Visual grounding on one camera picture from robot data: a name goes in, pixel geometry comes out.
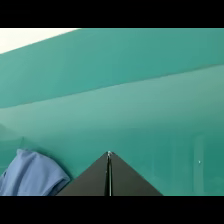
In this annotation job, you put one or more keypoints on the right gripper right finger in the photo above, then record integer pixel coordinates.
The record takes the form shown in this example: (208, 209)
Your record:
(128, 181)

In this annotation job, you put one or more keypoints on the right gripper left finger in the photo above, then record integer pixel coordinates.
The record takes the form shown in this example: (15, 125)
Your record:
(93, 181)

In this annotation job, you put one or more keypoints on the blue garment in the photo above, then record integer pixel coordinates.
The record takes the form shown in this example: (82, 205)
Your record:
(31, 175)

